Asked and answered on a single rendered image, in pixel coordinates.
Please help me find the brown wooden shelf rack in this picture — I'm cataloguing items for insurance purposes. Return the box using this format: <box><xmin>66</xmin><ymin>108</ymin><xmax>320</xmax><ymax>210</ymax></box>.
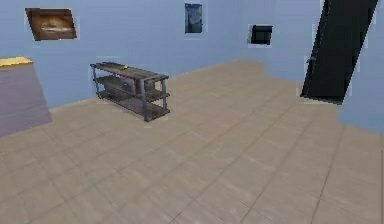
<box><xmin>90</xmin><ymin>61</ymin><xmax>171</xmax><ymax>123</ymax></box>

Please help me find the black room door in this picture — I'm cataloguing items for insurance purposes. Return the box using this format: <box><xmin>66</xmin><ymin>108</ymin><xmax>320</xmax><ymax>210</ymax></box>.
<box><xmin>300</xmin><ymin>0</ymin><xmax>380</xmax><ymax>105</ymax></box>

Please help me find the purple cabinet with yellow top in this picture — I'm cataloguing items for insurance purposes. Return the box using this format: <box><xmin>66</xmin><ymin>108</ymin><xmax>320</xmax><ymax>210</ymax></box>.
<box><xmin>0</xmin><ymin>56</ymin><xmax>53</xmax><ymax>138</ymax></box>

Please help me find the dark blue framed wall picture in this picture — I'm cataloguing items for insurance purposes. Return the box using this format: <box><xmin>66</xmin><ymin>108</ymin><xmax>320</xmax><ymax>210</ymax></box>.
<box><xmin>184</xmin><ymin>3</ymin><xmax>203</xmax><ymax>34</ymax></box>

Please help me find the black framed wall picture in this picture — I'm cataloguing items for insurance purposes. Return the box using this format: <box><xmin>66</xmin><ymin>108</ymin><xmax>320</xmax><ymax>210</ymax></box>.
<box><xmin>250</xmin><ymin>24</ymin><xmax>274</xmax><ymax>46</ymax></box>

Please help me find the brown framed wall picture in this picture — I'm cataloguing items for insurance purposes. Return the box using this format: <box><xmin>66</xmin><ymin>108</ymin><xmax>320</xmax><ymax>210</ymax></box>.
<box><xmin>24</xmin><ymin>7</ymin><xmax>78</xmax><ymax>42</ymax></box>

